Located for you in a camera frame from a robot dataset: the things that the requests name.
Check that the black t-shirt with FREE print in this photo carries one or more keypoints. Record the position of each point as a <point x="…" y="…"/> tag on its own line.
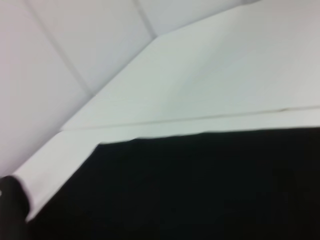
<point x="187" y="187"/>

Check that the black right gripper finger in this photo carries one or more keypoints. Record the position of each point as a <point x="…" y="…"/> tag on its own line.
<point x="12" y="207"/>

